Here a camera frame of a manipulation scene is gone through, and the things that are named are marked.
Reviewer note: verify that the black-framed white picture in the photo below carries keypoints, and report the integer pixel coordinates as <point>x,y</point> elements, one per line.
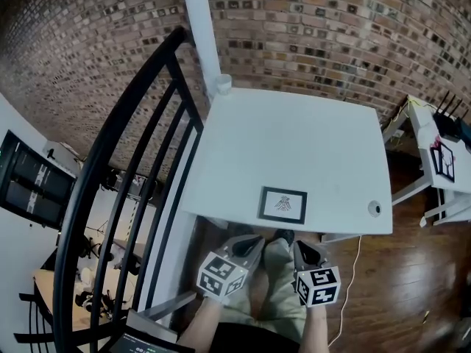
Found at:
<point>443,162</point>

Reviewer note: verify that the white side table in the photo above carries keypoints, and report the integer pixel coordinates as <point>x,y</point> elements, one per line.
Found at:
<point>423,131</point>

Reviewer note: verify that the person's black shirt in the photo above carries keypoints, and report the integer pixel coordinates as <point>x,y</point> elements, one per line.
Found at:
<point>257,338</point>

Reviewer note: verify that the wooden desk downstairs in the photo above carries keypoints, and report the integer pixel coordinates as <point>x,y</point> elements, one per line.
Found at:
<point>44,292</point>

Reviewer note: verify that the black router with antennas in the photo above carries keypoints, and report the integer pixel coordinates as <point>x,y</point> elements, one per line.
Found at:
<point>447,125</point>

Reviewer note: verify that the person's khaki trousers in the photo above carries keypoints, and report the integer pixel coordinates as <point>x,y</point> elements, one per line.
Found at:
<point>279,289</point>

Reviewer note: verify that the tablet with timer screen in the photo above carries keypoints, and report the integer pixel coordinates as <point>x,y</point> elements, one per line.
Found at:
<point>143,344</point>

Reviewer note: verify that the white pillar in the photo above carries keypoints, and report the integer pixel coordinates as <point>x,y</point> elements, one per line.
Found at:
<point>198,31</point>

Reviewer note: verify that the black box device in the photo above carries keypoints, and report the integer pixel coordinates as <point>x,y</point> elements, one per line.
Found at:
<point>464,129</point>

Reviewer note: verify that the black glass cabinet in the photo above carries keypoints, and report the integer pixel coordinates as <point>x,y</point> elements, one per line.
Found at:
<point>33,182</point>

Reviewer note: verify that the person's left forearm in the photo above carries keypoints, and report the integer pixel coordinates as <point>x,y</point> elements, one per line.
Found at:
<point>202,326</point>

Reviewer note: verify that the person's right shoe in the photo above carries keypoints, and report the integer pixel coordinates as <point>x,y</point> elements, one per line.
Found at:
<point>285,234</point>

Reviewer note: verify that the black framed picture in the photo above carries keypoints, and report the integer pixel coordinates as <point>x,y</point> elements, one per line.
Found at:
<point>282,204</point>

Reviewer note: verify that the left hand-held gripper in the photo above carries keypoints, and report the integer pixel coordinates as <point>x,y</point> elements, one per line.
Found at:
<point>219,278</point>

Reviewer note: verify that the white paper cup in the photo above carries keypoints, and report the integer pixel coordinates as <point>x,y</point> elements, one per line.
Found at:
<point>223,85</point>

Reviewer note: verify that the grey metal bracket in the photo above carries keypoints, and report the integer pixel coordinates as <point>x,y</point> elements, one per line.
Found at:
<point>162,309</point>

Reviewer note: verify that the black stair railing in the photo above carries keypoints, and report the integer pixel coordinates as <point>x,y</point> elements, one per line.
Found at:
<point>99,167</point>

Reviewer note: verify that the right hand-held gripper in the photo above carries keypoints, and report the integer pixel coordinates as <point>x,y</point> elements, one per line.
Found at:
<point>320,287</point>

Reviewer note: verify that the white wall outlet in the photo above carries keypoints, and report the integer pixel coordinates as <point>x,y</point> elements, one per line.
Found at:
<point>398,134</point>

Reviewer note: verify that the person's right forearm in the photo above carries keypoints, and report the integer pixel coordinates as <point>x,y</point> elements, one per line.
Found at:
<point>315,329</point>

